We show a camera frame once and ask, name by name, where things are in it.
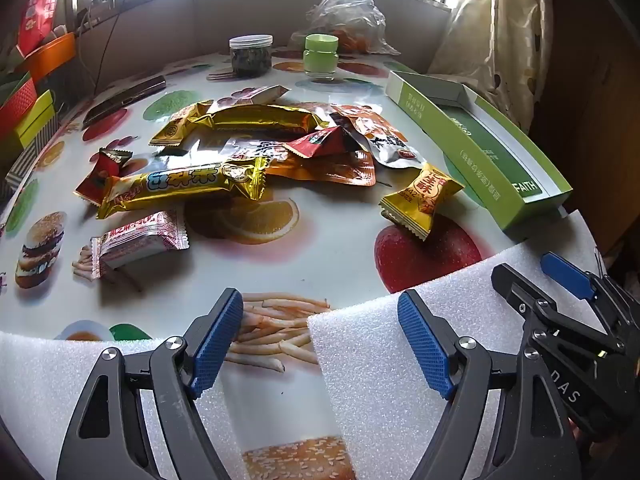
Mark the gold peanut candy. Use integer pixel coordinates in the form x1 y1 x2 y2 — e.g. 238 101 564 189
150 100 213 148

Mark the white pink sesame nougat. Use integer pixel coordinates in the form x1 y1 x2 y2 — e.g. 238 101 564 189
232 84 290 104

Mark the dark jar white lid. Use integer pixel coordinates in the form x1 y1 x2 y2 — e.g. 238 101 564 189
229 34 273 77

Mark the silver orange snack pouch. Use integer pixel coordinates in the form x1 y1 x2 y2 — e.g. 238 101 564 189
332 104 425 169

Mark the red snack packet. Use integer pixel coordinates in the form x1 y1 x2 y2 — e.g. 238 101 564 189
283 126 346 159

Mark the black smartphone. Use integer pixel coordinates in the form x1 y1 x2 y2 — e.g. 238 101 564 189
82 76 167 129

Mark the cream patterned curtain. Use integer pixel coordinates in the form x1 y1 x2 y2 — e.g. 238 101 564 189
428 0 553 131

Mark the yellow peanut crisp candy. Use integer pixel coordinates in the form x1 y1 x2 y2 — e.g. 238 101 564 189
380 162 464 240

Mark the clear plastic bag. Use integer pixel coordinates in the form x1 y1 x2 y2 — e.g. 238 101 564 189
288 0 400 55

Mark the red woven box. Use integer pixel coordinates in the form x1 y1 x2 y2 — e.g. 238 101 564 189
0 72 38 136

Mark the orange konjac snack pouch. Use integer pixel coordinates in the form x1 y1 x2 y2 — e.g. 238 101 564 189
266 151 376 188

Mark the pink white nougat candy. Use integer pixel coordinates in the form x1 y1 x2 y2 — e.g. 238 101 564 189
91 210 190 280

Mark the green glass jar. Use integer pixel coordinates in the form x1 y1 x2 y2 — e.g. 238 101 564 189
303 34 338 81

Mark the striped box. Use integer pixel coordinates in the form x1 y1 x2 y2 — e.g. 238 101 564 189
4 117 58 192

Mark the green white cardboard box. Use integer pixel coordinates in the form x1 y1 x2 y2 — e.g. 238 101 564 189
385 70 573 230

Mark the yellow green box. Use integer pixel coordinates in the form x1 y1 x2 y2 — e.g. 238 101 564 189
1 90 55 166

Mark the white foam sheet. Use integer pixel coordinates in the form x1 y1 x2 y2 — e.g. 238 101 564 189
0 207 606 480

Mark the orange storage box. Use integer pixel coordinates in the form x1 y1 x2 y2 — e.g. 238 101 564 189
16 32 76 84

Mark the red snack bag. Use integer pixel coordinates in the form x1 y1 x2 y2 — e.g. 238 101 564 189
17 0 58 56

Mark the black cable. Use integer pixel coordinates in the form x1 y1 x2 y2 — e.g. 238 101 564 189
92 12 122 97

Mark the red black small snack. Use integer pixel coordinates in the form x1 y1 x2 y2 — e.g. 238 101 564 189
74 148 132 206

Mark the long gold rice bar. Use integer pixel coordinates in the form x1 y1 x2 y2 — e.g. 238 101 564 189
96 156 269 220

